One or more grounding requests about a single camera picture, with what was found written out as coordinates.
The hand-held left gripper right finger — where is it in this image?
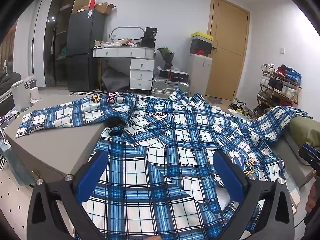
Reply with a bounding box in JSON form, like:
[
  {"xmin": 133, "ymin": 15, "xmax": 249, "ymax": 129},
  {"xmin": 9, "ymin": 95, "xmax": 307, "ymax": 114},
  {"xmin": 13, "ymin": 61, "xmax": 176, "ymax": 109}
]
[{"xmin": 212, "ymin": 150, "xmax": 295, "ymax": 240}]

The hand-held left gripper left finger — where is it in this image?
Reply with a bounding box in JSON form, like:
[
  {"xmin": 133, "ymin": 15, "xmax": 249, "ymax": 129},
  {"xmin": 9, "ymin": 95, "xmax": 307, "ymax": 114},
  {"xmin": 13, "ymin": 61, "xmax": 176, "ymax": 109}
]
[{"xmin": 27, "ymin": 150, "xmax": 109, "ymax": 240}]

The blue plaid shirt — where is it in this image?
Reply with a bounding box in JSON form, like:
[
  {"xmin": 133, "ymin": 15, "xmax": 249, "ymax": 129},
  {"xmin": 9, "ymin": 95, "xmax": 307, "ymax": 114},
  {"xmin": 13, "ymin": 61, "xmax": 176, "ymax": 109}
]
[{"xmin": 15, "ymin": 88, "xmax": 313, "ymax": 240}]

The person's right hand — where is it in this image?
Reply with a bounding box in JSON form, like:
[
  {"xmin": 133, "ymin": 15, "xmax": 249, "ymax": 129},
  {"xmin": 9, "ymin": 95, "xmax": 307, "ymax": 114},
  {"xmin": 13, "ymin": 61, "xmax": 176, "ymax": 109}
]
[{"xmin": 305, "ymin": 180, "xmax": 320, "ymax": 213}]

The olive green pillow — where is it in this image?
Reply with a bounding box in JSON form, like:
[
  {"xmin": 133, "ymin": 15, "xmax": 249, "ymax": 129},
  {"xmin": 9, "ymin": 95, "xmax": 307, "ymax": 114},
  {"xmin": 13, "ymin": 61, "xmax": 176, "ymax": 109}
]
[{"xmin": 287, "ymin": 117, "xmax": 320, "ymax": 153}]

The grey blanket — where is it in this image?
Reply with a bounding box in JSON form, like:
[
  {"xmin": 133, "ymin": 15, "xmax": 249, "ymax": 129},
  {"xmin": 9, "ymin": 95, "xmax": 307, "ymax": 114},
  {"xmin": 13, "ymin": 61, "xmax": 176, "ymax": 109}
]
[{"xmin": 4, "ymin": 94, "xmax": 315, "ymax": 189}]

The wooden shoe rack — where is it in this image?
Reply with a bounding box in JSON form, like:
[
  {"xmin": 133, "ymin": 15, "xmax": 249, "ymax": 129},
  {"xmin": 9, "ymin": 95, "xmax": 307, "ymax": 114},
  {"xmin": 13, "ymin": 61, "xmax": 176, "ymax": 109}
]
[{"xmin": 254, "ymin": 64, "xmax": 302, "ymax": 118}]

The white dotted floor mat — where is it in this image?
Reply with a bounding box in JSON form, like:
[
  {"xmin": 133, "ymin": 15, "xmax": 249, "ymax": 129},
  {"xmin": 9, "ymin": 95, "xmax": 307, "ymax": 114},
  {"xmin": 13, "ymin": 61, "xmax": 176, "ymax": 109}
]
[{"xmin": 0, "ymin": 172, "xmax": 75, "ymax": 240}]

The group of assorted shoes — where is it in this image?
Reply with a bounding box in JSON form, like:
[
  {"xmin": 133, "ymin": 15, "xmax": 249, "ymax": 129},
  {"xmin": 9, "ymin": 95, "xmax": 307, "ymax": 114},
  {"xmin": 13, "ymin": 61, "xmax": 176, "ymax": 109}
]
[{"xmin": 260, "ymin": 64, "xmax": 302, "ymax": 105}]

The dark grey cloth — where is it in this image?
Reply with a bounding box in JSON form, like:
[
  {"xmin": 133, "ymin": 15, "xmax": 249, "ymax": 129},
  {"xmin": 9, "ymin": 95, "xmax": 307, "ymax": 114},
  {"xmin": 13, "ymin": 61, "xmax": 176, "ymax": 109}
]
[{"xmin": 101, "ymin": 66, "xmax": 130, "ymax": 93}]

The white cylindrical appliance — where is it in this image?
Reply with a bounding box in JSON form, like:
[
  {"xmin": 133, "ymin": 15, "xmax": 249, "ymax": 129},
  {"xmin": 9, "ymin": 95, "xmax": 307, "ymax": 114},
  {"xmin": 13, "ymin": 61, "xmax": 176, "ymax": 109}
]
[{"xmin": 11, "ymin": 80, "xmax": 32, "ymax": 112}]

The silver suitcase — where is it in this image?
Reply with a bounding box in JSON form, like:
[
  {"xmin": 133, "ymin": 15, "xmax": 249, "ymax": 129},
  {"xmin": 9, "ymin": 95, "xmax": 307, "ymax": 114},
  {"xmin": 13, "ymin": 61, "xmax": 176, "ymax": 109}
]
[{"xmin": 152, "ymin": 76, "xmax": 190, "ymax": 97}]

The white cabinet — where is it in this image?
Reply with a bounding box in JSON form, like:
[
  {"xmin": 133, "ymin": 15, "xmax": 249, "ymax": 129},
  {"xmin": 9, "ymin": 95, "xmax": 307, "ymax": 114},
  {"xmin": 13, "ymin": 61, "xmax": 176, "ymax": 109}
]
[{"xmin": 189, "ymin": 54, "xmax": 213, "ymax": 95}]

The black box with red print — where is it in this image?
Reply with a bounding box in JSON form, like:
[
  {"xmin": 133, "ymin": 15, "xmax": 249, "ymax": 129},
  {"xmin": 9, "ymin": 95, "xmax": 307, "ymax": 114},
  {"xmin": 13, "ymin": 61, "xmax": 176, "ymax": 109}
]
[{"xmin": 170, "ymin": 70, "xmax": 189, "ymax": 81}]

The white drawer unit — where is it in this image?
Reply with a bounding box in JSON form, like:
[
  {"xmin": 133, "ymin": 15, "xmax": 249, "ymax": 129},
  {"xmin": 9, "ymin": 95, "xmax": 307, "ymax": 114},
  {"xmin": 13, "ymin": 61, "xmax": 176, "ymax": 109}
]
[{"xmin": 129, "ymin": 58, "xmax": 155, "ymax": 90}]

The wooden door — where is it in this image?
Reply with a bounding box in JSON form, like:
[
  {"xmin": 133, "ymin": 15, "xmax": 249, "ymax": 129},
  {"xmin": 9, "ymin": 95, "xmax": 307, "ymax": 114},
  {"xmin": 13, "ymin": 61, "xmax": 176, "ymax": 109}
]
[{"xmin": 205, "ymin": 0, "xmax": 250, "ymax": 100}]

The white desk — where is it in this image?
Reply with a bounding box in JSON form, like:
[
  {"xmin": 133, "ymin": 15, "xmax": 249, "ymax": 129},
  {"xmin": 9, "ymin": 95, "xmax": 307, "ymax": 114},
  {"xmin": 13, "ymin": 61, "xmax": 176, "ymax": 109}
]
[{"xmin": 93, "ymin": 45, "xmax": 157, "ymax": 92}]

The dark red shoe box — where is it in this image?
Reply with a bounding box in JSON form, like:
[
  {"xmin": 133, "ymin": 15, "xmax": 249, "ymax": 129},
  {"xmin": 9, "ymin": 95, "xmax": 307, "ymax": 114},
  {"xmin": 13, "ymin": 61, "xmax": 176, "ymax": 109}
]
[{"xmin": 191, "ymin": 49, "xmax": 213, "ymax": 57}]

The black refrigerator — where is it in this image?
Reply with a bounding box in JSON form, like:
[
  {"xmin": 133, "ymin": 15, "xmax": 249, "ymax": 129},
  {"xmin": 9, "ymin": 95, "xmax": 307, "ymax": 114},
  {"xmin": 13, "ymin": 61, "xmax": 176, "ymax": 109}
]
[{"xmin": 66, "ymin": 10, "xmax": 105, "ymax": 92}]

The pile of desk clutter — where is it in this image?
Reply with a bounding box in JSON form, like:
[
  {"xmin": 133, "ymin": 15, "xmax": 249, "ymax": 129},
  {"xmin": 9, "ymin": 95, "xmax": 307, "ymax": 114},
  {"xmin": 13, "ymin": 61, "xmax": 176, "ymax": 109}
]
[{"xmin": 94, "ymin": 39, "xmax": 140, "ymax": 48}]

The black shoe box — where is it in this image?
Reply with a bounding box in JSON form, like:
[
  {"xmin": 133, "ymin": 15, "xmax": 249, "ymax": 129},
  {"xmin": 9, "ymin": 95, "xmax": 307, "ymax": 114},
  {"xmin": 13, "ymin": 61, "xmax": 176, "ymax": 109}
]
[{"xmin": 190, "ymin": 39, "xmax": 213, "ymax": 50}]

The dark wrapped flower bouquet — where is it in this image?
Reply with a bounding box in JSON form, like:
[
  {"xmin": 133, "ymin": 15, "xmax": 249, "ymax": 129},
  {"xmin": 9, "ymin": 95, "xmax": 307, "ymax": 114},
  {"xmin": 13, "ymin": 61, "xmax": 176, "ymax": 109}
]
[{"xmin": 157, "ymin": 46, "xmax": 175, "ymax": 70}]

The yellow shoe box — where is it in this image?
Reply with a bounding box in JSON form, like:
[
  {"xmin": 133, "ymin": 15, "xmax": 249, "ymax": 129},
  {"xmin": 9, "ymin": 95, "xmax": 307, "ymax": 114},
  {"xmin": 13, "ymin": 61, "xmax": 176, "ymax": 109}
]
[{"xmin": 191, "ymin": 31, "xmax": 214, "ymax": 40}]

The dark glass wardrobe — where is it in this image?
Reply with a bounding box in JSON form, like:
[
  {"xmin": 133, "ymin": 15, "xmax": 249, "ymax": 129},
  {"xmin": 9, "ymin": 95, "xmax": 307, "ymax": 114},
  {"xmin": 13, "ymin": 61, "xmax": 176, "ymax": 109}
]
[{"xmin": 32, "ymin": 0, "xmax": 75, "ymax": 88}]

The black bag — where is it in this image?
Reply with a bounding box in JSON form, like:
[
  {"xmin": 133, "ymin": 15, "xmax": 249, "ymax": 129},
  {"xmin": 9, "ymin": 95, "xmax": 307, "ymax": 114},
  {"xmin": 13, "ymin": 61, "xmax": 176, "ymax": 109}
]
[{"xmin": 141, "ymin": 27, "xmax": 158, "ymax": 48}]

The open cardboard box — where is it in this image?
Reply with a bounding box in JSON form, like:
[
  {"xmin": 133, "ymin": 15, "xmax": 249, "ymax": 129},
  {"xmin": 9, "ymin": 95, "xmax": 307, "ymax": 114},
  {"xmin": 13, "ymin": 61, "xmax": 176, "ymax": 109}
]
[{"xmin": 96, "ymin": 2, "xmax": 116, "ymax": 14}]

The curved metal frame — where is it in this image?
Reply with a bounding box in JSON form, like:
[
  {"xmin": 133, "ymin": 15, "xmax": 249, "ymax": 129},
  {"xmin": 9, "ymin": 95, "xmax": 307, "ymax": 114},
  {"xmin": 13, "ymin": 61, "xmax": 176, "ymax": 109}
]
[{"xmin": 110, "ymin": 26, "xmax": 145, "ymax": 43}]

